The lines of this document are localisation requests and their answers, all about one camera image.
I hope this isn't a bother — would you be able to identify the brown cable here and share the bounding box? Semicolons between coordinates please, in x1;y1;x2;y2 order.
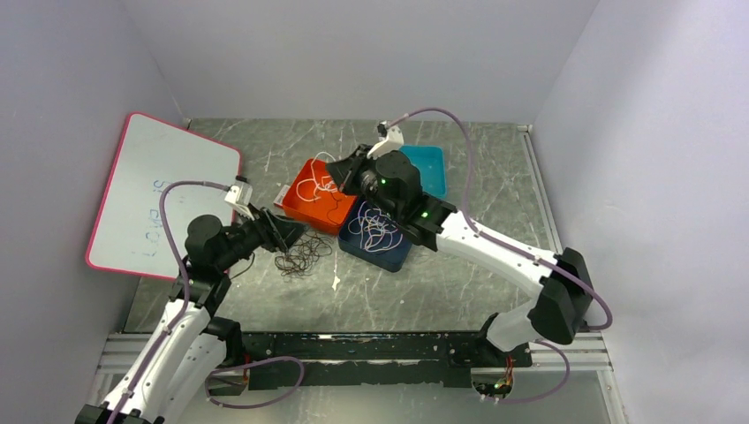
275;231;335;279

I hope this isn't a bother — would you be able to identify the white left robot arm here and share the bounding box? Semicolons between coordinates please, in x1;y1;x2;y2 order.
75;208;306;423

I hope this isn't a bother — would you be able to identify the black cable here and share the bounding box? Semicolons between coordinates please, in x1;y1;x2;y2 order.
315;184;346;226

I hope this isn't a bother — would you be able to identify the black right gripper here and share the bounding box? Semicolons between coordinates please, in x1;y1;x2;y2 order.
324;144;401;222

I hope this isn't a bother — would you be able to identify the orange plastic bin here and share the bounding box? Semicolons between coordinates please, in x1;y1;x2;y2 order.
282;157;356;235

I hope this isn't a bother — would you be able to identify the dark blue plastic bin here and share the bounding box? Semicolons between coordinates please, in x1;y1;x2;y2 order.
337;199;412;273

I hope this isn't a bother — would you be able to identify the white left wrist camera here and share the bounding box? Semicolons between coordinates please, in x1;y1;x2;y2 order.
224;181;253;220

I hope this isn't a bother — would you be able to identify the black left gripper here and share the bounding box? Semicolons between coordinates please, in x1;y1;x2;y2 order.
215;201;309;271

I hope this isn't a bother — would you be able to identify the teal plastic bin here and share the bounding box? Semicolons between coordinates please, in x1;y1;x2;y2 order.
400;145;448;199

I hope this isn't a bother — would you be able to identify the pink-framed whiteboard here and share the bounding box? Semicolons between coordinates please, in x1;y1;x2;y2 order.
86;112;242;279

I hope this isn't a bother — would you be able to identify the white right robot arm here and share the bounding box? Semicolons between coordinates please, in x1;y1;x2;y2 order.
325;145;593;366

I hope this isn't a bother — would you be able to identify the red and white small box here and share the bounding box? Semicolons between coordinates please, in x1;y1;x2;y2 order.
274;185;291;208

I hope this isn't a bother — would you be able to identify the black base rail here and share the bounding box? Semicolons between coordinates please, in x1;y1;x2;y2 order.
227;330;533;390

